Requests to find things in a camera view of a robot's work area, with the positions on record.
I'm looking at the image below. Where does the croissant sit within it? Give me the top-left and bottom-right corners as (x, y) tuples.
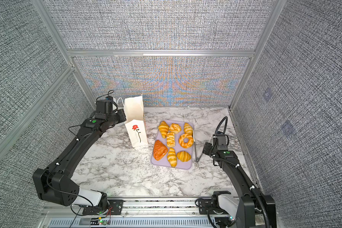
(184, 123), (193, 136)
(167, 148), (177, 167)
(176, 151), (192, 162)
(158, 121), (169, 139)

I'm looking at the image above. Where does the white paper bag with rose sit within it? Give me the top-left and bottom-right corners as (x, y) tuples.
(124, 96), (148, 148)

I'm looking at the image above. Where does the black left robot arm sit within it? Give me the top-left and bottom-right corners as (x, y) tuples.
(32, 109), (126, 215)

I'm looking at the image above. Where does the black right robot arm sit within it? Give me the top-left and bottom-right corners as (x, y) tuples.
(195, 132), (277, 228)

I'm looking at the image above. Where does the striped long bread roll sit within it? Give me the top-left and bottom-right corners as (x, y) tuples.
(166, 132), (176, 148)

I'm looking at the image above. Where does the lilac plastic tray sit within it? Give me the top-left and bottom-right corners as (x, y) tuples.
(150, 120), (195, 170)

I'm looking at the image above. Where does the twisted bun top middle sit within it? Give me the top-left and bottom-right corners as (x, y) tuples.
(169, 123), (181, 134)

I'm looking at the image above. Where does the brown triangular pastry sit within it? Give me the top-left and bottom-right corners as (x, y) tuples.
(153, 140), (168, 161)

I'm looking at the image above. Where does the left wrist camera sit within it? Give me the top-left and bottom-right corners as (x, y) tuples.
(96, 96), (116, 114)

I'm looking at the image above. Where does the ring shaped bread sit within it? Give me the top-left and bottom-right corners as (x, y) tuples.
(179, 133), (194, 149)

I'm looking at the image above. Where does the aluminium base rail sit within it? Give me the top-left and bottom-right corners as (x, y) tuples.
(37, 197), (233, 228)

